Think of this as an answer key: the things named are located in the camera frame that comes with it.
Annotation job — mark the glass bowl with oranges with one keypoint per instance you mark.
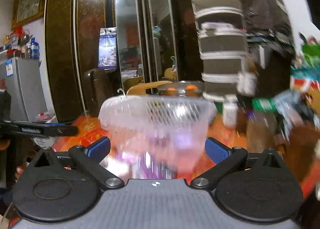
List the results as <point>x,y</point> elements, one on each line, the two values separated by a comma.
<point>182,89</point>

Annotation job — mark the white small jar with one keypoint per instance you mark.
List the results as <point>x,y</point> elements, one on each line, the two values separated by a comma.
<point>229,114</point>

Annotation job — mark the brown thermos jug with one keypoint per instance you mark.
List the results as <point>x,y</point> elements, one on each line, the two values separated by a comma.
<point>97,89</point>

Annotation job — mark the white labelled can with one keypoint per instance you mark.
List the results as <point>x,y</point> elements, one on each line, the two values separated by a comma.
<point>247,84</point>

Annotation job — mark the wooden chair back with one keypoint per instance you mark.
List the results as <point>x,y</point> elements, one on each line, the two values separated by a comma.
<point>140,89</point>

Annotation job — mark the blue wall calendar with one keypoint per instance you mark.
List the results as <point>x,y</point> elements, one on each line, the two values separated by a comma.
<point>107,56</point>

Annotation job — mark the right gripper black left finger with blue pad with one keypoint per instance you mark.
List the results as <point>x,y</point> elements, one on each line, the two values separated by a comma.
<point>88,159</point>

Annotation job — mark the glass jar green lid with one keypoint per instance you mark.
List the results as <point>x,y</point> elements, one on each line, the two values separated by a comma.
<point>261,125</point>

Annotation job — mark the black cloth covered appliance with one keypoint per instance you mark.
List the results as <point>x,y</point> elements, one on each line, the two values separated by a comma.
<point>270,44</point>

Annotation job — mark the grey small refrigerator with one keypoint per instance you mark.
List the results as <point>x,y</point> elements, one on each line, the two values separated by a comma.
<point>21,79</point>

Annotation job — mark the stacked grey white drawer tower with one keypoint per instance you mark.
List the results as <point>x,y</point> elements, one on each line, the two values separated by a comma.
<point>222,46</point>

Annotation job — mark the framed wall clock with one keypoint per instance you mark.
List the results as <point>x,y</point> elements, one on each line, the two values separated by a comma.
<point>26,11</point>

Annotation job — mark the blue water bottle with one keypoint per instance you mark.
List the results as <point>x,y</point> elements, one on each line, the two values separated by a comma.
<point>34,49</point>

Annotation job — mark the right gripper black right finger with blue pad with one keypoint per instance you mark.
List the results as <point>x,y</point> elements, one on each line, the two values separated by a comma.
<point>227,161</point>

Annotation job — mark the green shopping bag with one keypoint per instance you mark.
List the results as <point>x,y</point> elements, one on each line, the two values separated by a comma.
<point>310,51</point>

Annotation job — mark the clear plastic perforated basket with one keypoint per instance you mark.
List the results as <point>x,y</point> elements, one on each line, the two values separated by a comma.
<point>170,129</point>

